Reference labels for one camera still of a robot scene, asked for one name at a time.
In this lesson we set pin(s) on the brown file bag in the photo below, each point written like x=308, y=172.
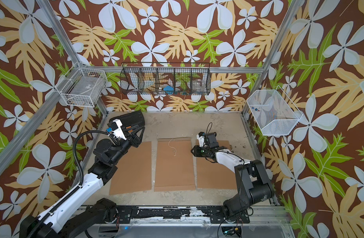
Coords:
x=214, y=175
x=174, y=165
x=134, y=171

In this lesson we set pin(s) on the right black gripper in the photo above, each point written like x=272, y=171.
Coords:
x=196, y=149

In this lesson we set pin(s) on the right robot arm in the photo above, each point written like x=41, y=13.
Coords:
x=252, y=180

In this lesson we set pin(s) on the white wire basket left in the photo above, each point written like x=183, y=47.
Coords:
x=82, y=86

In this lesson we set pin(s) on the black wire basket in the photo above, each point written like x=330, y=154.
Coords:
x=186, y=78

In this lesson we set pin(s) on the blue object in basket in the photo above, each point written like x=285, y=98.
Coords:
x=169, y=90

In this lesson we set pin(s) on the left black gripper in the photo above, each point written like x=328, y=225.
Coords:
x=131, y=137

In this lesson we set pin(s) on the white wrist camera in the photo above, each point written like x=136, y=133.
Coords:
x=114, y=129
x=201, y=140

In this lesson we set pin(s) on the white mesh basket right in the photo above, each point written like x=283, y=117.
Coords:
x=274, y=112

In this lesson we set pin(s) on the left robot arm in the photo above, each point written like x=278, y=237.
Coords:
x=57, y=221

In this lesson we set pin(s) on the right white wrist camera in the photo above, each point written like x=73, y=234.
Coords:
x=201, y=140

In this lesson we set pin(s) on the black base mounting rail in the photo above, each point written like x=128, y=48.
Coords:
x=209, y=214

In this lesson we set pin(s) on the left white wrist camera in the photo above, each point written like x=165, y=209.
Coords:
x=114, y=129

